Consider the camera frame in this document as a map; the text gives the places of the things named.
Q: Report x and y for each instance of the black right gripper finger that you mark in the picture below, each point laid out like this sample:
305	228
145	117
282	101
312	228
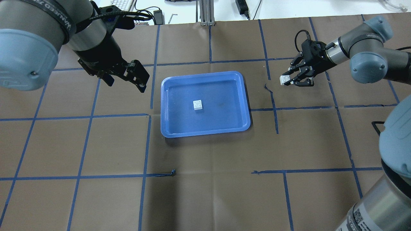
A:
300	71
307	82

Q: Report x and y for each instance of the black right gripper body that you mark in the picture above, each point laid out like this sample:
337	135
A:
318	60

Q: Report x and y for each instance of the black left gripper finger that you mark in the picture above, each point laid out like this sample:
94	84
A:
107	78
136	74

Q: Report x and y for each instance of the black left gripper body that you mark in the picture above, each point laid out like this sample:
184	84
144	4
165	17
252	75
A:
102	55

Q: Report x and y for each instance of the white block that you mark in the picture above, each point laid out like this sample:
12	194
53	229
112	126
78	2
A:
284	79
197	105

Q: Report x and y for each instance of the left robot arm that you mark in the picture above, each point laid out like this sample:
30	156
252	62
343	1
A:
33	32

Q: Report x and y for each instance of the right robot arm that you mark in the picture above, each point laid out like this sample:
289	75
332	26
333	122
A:
386	205

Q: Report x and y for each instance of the blue plastic tray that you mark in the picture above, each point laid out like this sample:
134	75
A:
224	99

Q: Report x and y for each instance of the white keyboard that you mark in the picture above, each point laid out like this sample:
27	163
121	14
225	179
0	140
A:
124	5

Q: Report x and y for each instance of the black power adapter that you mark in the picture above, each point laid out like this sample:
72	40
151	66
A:
242	7

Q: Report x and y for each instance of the brown paper table cover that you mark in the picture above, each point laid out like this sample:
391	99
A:
78	155

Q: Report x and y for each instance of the aluminium frame post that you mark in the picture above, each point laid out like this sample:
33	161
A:
206	12

